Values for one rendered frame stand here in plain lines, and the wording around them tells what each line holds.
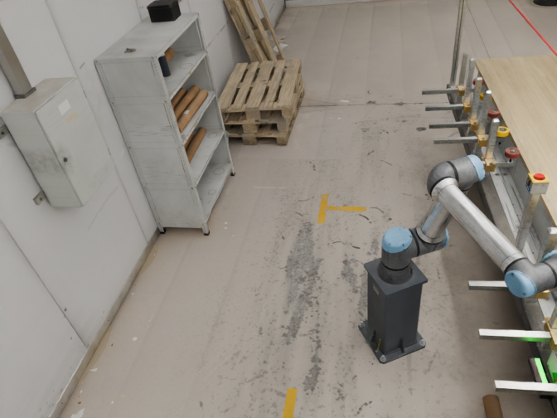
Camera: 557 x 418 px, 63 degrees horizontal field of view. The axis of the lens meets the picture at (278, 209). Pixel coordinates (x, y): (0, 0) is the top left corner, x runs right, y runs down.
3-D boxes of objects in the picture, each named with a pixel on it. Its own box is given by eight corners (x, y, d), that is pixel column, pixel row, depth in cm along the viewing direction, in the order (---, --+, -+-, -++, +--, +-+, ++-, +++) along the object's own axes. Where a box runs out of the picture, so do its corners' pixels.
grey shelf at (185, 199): (160, 234, 394) (92, 60, 297) (193, 173, 461) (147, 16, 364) (208, 235, 385) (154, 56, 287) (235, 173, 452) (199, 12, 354)
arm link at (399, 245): (375, 253, 249) (376, 230, 238) (404, 245, 252) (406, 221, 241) (389, 272, 238) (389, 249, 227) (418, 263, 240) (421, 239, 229)
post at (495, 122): (480, 186, 294) (493, 120, 264) (479, 183, 296) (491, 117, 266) (486, 186, 293) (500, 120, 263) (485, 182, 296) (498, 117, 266)
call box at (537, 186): (529, 196, 204) (532, 182, 199) (524, 186, 209) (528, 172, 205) (545, 196, 203) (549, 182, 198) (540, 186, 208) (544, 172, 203)
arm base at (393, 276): (388, 289, 242) (389, 276, 236) (370, 265, 256) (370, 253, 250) (419, 277, 245) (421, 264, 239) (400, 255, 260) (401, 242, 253)
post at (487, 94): (474, 157, 309) (486, 91, 279) (473, 154, 312) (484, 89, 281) (479, 157, 308) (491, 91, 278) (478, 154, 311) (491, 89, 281)
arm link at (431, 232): (403, 237, 251) (442, 153, 187) (431, 229, 253) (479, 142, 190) (415, 261, 243) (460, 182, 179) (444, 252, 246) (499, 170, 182)
